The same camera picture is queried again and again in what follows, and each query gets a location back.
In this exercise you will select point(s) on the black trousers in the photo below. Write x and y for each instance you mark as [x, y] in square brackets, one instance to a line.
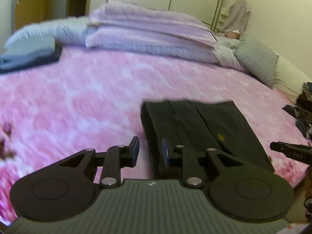
[199, 126]

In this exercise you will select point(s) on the folded dark navy garment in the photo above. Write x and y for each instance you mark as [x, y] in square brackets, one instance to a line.
[48, 57]

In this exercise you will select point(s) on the dark clothes pile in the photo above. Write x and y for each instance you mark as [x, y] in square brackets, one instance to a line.
[301, 111]

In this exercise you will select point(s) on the hanging pink garment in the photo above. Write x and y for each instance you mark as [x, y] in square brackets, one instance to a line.
[238, 17]

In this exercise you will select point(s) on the pink pillow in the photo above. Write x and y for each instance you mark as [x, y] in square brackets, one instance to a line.
[127, 39]
[173, 23]

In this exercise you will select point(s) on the grey striped duvet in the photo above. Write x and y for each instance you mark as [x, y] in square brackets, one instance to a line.
[73, 31]

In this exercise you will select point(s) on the pink floral bedspread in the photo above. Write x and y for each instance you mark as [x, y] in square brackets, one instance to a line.
[92, 99]

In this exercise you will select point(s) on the wooden door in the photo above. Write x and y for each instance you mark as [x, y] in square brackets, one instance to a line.
[28, 11]

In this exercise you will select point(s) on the upper pink pillow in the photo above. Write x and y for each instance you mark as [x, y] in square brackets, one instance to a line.
[173, 23]

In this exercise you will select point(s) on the grey checked cushion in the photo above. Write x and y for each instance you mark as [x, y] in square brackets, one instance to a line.
[257, 58]

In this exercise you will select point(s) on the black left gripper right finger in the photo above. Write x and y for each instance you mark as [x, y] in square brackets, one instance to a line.
[197, 168]

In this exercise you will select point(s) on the folded grey-blue garment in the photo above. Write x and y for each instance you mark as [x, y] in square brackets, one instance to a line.
[25, 51]

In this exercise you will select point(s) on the lower pink pillow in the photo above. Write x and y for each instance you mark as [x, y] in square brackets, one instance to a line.
[127, 39]

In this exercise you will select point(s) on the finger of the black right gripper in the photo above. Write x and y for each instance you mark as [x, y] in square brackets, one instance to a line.
[298, 152]

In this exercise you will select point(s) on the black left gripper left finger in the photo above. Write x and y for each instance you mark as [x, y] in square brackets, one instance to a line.
[87, 168]

